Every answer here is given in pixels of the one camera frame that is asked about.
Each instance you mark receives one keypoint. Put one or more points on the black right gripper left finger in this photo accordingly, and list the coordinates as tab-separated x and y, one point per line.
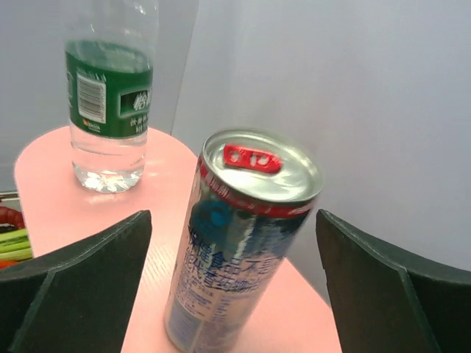
78	298

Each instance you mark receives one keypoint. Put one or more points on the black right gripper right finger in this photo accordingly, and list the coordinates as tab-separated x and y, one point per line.
387	299

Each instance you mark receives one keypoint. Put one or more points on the green toy vegetable stalks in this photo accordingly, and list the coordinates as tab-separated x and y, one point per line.
15	246

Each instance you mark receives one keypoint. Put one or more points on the red toy lobster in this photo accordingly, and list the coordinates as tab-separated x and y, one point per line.
11	217

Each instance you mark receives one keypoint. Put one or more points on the silver drink can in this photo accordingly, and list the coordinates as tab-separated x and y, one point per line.
251	194

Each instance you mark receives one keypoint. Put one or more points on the clear plastic bottle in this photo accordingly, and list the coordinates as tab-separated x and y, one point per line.
110	49

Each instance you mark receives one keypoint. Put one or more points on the orange toy carrot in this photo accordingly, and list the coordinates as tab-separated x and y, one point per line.
7	263

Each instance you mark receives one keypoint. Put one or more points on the pink two-tier shelf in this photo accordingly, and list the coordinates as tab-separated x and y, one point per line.
290	317

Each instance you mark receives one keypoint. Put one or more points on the stainless steel tray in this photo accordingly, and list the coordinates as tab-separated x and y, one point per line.
9	198

